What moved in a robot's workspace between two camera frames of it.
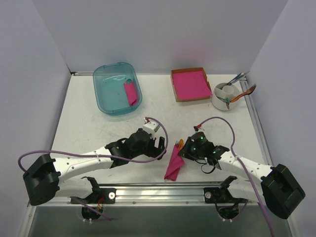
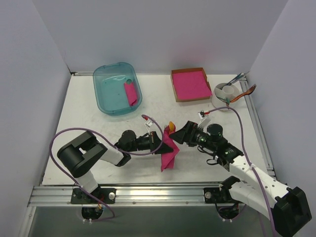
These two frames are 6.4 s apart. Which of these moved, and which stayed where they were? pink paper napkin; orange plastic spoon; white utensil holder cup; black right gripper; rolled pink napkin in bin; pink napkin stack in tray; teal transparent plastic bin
Moved: orange plastic spoon; black right gripper; pink paper napkin
Stayed: teal transparent plastic bin; white utensil holder cup; rolled pink napkin in bin; pink napkin stack in tray
